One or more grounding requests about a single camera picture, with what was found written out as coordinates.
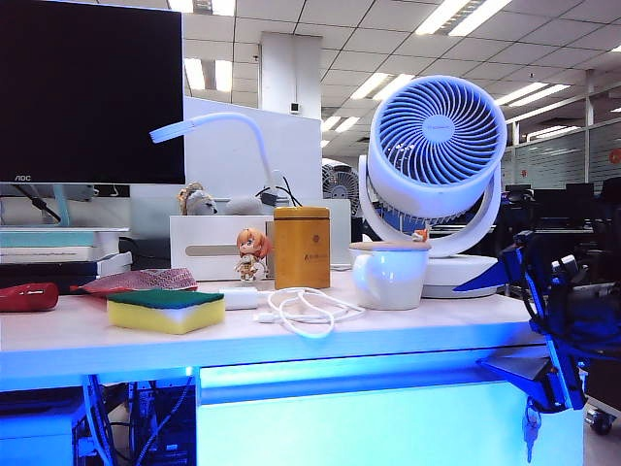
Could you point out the white drawer with lock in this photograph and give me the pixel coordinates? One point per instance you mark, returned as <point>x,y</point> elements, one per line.
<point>364,427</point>

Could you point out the white desk fan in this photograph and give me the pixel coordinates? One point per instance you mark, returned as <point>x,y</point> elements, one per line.
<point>436,204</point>

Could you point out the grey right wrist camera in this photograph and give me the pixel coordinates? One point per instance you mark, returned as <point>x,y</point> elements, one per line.
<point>565,267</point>

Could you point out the white gooseneck desk lamp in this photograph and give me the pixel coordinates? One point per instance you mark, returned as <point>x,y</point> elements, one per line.
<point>218,119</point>

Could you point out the white partition panel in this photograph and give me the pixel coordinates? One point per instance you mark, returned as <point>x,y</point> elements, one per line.
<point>223,165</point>

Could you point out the orange-haired anime figurine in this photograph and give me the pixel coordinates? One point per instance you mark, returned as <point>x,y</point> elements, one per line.
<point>252,242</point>

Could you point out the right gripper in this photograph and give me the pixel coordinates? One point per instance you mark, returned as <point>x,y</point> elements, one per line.
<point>558,369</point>

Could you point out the white tissue box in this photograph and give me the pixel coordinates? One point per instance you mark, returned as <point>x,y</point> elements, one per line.
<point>204,233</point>

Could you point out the yellow tea tin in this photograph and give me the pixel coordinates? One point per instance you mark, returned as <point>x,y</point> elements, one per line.
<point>301,252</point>

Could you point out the black aluminium flight case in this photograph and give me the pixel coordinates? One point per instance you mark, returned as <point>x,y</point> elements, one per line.
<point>601,423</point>

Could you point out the white charger plug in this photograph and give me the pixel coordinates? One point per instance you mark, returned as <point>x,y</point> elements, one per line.
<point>240,298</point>

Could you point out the small orange fox figurine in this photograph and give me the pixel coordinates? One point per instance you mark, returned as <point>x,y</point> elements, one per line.
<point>420,236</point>

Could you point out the white ceramic mug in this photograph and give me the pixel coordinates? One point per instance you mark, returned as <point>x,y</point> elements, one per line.
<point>393,286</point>

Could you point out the round wooden mug lid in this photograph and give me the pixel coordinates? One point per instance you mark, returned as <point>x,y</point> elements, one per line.
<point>388,246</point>

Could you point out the yellow green cleaning sponge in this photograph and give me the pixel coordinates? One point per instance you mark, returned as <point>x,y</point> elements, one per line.
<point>160,315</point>

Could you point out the teal monitor stand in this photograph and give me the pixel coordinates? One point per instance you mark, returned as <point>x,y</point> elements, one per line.
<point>60,204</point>

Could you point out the small wall sensor box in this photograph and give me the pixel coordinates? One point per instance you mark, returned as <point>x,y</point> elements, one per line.
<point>296,107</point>

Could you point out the grey plush toy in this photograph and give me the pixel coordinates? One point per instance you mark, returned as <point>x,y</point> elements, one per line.
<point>245,206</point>

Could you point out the black computer monitor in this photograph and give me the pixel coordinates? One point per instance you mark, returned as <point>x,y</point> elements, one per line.
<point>87,92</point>

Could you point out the teal white book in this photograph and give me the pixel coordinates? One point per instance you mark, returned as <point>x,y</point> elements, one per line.
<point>43,239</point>

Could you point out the red glossy case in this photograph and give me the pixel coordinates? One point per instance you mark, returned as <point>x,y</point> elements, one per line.
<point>26,297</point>

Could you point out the small grey pedestal fan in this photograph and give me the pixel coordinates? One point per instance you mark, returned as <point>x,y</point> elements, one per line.
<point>342,187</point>

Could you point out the red patterned pouch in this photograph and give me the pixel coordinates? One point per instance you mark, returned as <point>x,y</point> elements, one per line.
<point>145,280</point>

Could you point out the black computer tower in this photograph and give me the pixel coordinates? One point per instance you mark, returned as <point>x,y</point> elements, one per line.
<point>170,437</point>

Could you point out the beige plush toy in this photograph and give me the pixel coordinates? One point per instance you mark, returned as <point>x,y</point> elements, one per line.
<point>199,204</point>

